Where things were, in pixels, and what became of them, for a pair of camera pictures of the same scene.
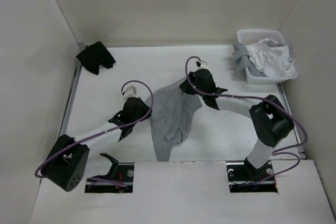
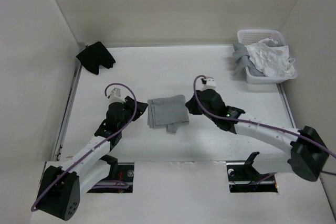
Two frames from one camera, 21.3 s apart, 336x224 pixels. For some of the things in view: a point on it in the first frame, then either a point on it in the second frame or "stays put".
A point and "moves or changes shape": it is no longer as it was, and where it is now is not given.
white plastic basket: [250, 36] stays put
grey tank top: [172, 115] moves or changes shape
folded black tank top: [93, 55] stays put
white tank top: [272, 60] stays put
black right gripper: [186, 87] -> [191, 105]
